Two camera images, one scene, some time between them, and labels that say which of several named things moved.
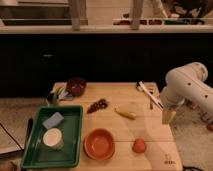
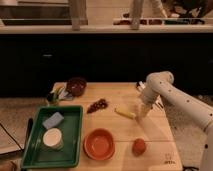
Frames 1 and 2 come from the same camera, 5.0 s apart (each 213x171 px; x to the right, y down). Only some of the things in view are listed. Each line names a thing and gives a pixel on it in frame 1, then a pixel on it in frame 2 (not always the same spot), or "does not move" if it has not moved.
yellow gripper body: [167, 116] -> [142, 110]
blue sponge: [53, 121] does not move
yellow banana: [130, 115] does not move
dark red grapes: [99, 105] does not move
